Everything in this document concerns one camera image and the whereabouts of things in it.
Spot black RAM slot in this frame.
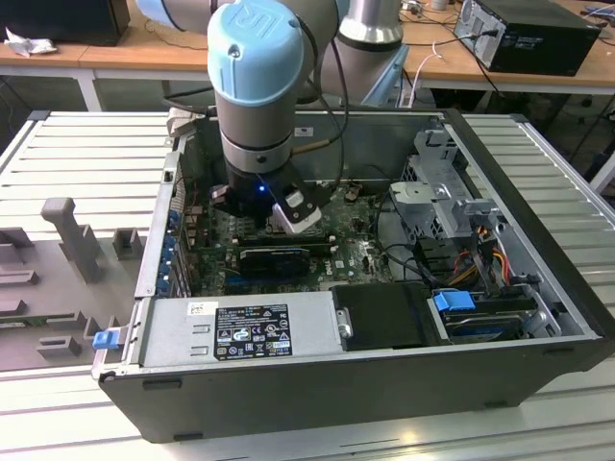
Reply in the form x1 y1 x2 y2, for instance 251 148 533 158
234 231 335 242
234 238 336 249

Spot CPU socket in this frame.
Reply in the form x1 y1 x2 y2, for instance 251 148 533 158
261 213 290 237

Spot black graphics card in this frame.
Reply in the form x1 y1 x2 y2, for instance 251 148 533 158
237 246 312 279

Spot grey case latch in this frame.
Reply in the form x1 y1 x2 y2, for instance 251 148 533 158
165 106 194 136

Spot green motherboard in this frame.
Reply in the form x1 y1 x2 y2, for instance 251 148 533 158
191 182 403 299

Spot grey power supply unit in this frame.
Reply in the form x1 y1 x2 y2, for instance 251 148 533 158
136 293 348 370

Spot grey metal drive cage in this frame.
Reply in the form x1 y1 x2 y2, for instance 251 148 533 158
387 128 505 244

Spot black plastic shroud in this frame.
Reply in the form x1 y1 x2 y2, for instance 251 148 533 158
330 281 433 351

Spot wooden desk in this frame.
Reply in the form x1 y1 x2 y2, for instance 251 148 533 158
401 0 615 97
0 0 217 114

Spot blue plastic latch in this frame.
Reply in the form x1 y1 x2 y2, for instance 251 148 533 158
92 329 119 352

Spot black grey PC case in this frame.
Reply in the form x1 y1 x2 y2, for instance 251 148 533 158
90 106 615 446

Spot grey parts rack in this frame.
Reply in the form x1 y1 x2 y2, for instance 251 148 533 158
0 195 150 374

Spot blue disk carrier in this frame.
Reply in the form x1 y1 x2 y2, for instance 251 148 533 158
431 289 477 317

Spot green RAM stick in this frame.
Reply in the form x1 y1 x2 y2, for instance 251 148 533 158
0 314 49 331

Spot black box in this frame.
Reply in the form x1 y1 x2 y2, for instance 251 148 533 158
0 0 132 48

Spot crumpled white paper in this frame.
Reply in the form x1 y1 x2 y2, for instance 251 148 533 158
3 26 59 59

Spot black PC tower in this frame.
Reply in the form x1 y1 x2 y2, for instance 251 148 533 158
453 0 603 78

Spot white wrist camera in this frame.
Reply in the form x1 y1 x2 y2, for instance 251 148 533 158
270 189 324 237
209 183 233 210

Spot yellow red power wires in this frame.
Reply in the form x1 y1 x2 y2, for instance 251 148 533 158
451 247 511 287

